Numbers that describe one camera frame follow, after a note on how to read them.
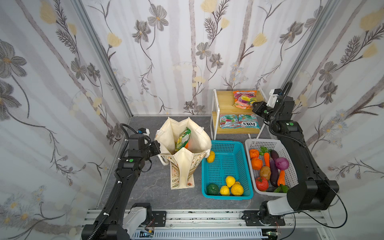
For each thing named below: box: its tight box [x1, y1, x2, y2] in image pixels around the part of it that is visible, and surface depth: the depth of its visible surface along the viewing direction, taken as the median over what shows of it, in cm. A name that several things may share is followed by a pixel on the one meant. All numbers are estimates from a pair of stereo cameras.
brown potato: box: [260, 166, 271, 181], surface depth 87 cm
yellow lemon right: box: [225, 175, 236, 188], surface depth 85 cm
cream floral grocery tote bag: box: [154, 117, 212, 190], surface depth 84 cm
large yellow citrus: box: [231, 181, 244, 196], surface depth 80 cm
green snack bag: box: [175, 127, 191, 152], surface depth 90 cm
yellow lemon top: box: [207, 150, 216, 163], surface depth 94 cm
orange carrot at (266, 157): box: [264, 152, 270, 167], surface depth 95 cm
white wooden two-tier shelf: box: [211, 88, 268, 140], surface depth 89 cm
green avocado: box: [206, 183, 220, 196], surface depth 81 cm
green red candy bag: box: [220, 114, 242, 129], surface depth 95 cm
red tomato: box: [255, 177, 269, 192], surface depth 81 cm
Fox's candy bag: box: [238, 114, 261, 129], surface depth 95 cm
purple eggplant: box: [270, 150, 279, 187], surface depth 89 cm
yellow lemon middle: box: [219, 185, 230, 196], surface depth 81 cm
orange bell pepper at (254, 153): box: [249, 149, 260, 159], surface depth 93 cm
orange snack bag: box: [233, 90, 258, 110], surface depth 80 cm
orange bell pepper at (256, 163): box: [251, 157, 263, 171], surface depth 88 cm
